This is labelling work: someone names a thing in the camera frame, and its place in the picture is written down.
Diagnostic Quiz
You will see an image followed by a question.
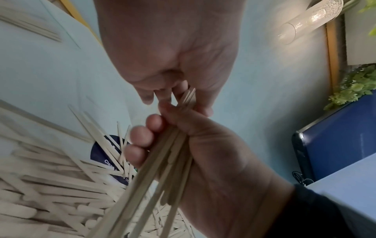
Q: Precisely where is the clear plastic cup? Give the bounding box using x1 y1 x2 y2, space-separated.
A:
277 0 344 45

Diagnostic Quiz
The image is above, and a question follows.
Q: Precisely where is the person's right hand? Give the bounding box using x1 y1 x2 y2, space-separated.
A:
123 102 296 238

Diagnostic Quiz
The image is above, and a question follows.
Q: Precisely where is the bundle of wooden sticks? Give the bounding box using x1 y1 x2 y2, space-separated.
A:
91 87 198 238

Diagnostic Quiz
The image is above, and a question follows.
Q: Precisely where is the pile of wooden sticks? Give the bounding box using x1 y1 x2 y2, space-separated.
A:
0 100 195 238

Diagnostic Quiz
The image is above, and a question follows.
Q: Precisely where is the green plant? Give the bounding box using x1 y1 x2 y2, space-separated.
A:
322 67 376 111

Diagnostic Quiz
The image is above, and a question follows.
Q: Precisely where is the person's left hand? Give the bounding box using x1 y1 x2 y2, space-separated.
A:
94 0 247 117

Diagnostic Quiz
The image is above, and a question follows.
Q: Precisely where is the blue monitor screen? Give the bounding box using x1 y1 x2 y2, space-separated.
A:
291 93 376 184

